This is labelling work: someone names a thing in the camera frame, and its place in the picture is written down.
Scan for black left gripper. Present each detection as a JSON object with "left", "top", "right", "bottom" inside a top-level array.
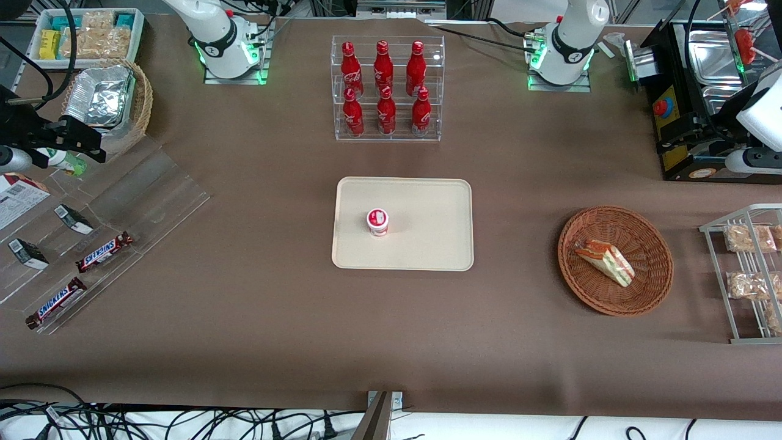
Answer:
[{"left": 657, "top": 110, "right": 745, "bottom": 161}]

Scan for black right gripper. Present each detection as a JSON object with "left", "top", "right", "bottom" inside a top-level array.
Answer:
[{"left": 0, "top": 86, "right": 106, "bottom": 169}]

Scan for triangle sandwich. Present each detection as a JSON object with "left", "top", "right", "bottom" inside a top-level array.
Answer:
[{"left": 573, "top": 240, "right": 635, "bottom": 288}]

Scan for deep tan wicker basket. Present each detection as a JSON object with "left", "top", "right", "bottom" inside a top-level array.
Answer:
[{"left": 61, "top": 59, "right": 153, "bottom": 157}]

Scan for round brown wicker basket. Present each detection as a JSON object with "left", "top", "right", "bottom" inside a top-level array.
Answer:
[{"left": 557, "top": 205, "right": 674, "bottom": 317}]

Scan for beige plastic tray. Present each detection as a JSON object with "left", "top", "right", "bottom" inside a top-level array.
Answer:
[{"left": 331, "top": 177, "right": 475, "bottom": 272}]

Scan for green white small bottle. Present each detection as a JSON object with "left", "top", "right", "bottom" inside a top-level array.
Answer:
[{"left": 35, "top": 148, "right": 87, "bottom": 177}]

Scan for aluminium foil container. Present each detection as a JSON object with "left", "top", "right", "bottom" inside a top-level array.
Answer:
[{"left": 64, "top": 65, "right": 135, "bottom": 128}]

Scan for steel warmer pan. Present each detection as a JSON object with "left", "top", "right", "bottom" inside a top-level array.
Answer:
[
  {"left": 687, "top": 29, "right": 743, "bottom": 86},
  {"left": 701, "top": 86, "right": 755, "bottom": 120}
]

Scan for black food warmer machine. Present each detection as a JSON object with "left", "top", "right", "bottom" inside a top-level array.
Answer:
[{"left": 638, "top": 18, "right": 782, "bottom": 184}]

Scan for small black white box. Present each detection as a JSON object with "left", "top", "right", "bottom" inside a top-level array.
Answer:
[
  {"left": 54, "top": 205, "right": 94, "bottom": 235},
  {"left": 8, "top": 238, "right": 49, "bottom": 270}
]

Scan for silver metal block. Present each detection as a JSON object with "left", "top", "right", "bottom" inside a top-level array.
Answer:
[{"left": 623, "top": 40, "right": 658, "bottom": 83}]

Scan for clear acrylic display stand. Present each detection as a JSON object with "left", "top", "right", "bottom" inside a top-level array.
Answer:
[{"left": 0, "top": 134, "right": 211, "bottom": 336}]

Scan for printed white red carton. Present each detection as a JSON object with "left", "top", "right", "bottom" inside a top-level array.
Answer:
[{"left": 0, "top": 173, "right": 51, "bottom": 231}]

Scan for clear bagged rice crackers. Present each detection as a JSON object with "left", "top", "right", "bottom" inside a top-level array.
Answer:
[{"left": 61, "top": 11, "right": 132, "bottom": 59}]

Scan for Snickers chocolate bar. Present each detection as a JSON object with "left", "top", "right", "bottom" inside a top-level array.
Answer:
[
  {"left": 76, "top": 232, "right": 134, "bottom": 273},
  {"left": 25, "top": 277, "right": 87, "bottom": 331}
]

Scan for red sausage on stick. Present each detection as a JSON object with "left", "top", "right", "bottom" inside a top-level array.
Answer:
[{"left": 735, "top": 29, "right": 758, "bottom": 65}]

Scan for white plastic bin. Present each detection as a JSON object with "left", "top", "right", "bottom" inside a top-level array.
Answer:
[{"left": 27, "top": 8, "right": 145, "bottom": 69}]

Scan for red cola bottle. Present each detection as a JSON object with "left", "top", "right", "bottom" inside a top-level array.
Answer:
[
  {"left": 341, "top": 42, "right": 364, "bottom": 98},
  {"left": 376, "top": 86, "right": 396, "bottom": 136},
  {"left": 373, "top": 40, "right": 394, "bottom": 96},
  {"left": 411, "top": 87, "right": 432, "bottom": 137},
  {"left": 342, "top": 87, "right": 365, "bottom": 137},
  {"left": 406, "top": 41, "right": 426, "bottom": 97}
]

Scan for clear acrylic bottle rack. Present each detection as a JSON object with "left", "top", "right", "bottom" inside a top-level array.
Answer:
[{"left": 331, "top": 35, "right": 445, "bottom": 142}]

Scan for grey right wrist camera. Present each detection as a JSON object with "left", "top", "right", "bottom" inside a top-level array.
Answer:
[{"left": 0, "top": 145, "right": 32, "bottom": 174}]

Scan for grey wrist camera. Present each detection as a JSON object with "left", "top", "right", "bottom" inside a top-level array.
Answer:
[
  {"left": 0, "top": 145, "right": 32, "bottom": 174},
  {"left": 725, "top": 147, "right": 782, "bottom": 175}
]

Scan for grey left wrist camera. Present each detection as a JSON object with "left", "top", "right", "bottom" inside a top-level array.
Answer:
[{"left": 725, "top": 147, "right": 782, "bottom": 175}]

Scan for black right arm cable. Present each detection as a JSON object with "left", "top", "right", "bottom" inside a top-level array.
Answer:
[{"left": 0, "top": 0, "right": 78, "bottom": 111}]

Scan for silver wire rack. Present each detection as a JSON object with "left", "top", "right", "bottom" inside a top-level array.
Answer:
[{"left": 699, "top": 203, "right": 782, "bottom": 345}]

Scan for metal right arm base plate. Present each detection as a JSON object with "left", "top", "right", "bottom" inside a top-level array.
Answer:
[{"left": 203, "top": 18, "right": 269, "bottom": 86}]

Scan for black cable on table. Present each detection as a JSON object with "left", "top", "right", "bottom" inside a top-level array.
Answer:
[{"left": 428, "top": 17, "right": 544, "bottom": 54}]

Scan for black floor cables bundle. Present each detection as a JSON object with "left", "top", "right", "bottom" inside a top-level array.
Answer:
[{"left": 0, "top": 384, "right": 367, "bottom": 440}]

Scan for metal table edge bracket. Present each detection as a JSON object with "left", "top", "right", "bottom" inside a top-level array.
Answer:
[{"left": 351, "top": 391, "right": 404, "bottom": 440}]

